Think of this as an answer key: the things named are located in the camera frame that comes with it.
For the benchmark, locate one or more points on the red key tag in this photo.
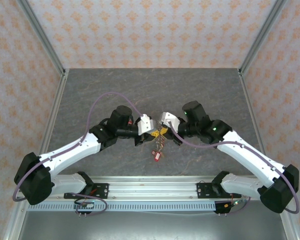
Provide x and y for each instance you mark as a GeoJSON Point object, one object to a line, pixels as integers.
{"type": "Point", "coordinates": [157, 156]}

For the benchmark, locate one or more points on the small circuit board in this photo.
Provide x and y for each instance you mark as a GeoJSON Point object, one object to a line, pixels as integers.
{"type": "Point", "coordinates": [86, 205]}

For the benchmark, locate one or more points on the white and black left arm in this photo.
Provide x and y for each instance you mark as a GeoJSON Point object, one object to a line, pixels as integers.
{"type": "Point", "coordinates": [65, 152]}

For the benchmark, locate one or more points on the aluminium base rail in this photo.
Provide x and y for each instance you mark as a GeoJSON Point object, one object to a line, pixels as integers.
{"type": "Point", "coordinates": [152, 186]}

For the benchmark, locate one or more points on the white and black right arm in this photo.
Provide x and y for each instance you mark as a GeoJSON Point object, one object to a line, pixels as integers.
{"type": "Point", "coordinates": [250, 155]}

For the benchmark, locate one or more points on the aluminium table side rail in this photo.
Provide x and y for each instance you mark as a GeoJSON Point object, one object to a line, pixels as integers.
{"type": "Point", "coordinates": [53, 112]}
{"type": "Point", "coordinates": [251, 100]}

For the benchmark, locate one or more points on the aluminium frame corner post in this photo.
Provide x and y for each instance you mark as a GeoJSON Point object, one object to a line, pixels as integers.
{"type": "Point", "coordinates": [42, 37]}
{"type": "Point", "coordinates": [261, 37]}

